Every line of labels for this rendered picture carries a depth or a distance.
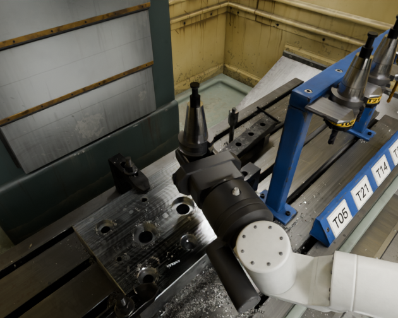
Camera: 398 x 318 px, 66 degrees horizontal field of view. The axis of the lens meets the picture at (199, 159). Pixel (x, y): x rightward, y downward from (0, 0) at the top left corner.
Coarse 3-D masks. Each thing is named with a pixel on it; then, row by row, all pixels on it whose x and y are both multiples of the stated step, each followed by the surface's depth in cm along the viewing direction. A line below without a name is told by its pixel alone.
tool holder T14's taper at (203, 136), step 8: (200, 104) 49; (192, 112) 49; (200, 112) 49; (192, 120) 50; (200, 120) 50; (184, 128) 52; (192, 128) 51; (200, 128) 51; (184, 136) 53; (192, 136) 52; (200, 136) 52
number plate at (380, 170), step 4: (384, 156) 81; (380, 160) 80; (384, 160) 81; (376, 164) 79; (380, 164) 80; (384, 164) 81; (388, 164) 82; (372, 168) 78; (376, 168) 79; (380, 168) 80; (384, 168) 81; (388, 168) 82; (372, 172) 78; (376, 172) 78; (380, 172) 80; (384, 172) 81; (388, 172) 82; (376, 176) 78; (380, 176) 79; (384, 176) 80; (376, 180) 78; (380, 180) 79
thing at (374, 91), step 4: (368, 84) 57; (372, 84) 57; (368, 88) 56; (372, 88) 56; (376, 88) 56; (380, 88) 56; (368, 92) 55; (372, 92) 55; (376, 92) 55; (380, 92) 55; (372, 96) 55; (376, 96) 55
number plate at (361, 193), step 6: (360, 180) 75; (366, 180) 76; (360, 186) 74; (366, 186) 76; (354, 192) 73; (360, 192) 74; (366, 192) 75; (372, 192) 77; (354, 198) 72; (360, 198) 74; (366, 198) 75; (360, 204) 73
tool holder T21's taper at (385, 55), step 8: (384, 40) 54; (392, 40) 54; (384, 48) 55; (392, 48) 54; (376, 56) 56; (384, 56) 55; (392, 56) 55; (376, 64) 57; (384, 64) 56; (392, 64) 57; (376, 72) 57; (384, 72) 57
